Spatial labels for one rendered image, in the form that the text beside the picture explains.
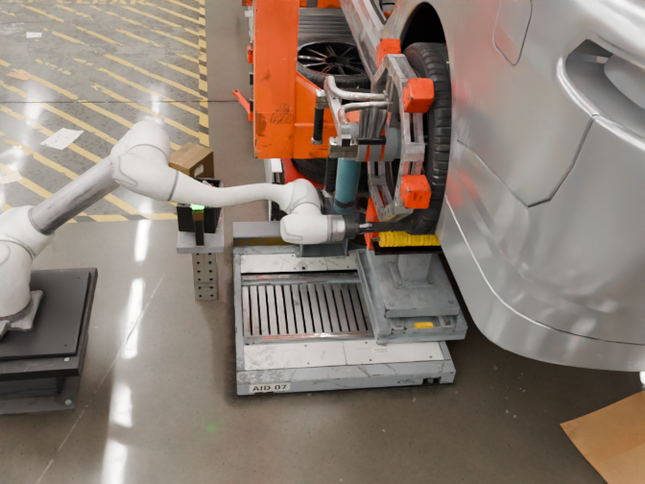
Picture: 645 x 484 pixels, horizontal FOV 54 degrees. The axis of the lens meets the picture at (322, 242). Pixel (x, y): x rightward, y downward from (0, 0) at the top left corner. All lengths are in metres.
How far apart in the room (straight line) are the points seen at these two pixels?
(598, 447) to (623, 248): 1.33
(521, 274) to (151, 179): 1.09
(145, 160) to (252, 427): 1.01
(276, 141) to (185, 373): 1.00
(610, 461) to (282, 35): 1.94
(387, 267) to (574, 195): 1.44
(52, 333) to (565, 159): 1.70
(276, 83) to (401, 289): 0.95
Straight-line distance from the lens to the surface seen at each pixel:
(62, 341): 2.30
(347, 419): 2.42
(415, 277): 2.61
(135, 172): 1.97
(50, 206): 2.31
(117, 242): 3.17
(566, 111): 1.33
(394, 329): 2.51
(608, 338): 1.60
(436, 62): 2.09
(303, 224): 2.10
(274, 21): 2.49
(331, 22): 5.07
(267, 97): 2.61
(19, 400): 2.58
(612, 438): 2.66
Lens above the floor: 1.93
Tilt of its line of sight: 38 degrees down
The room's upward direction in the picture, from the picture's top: 5 degrees clockwise
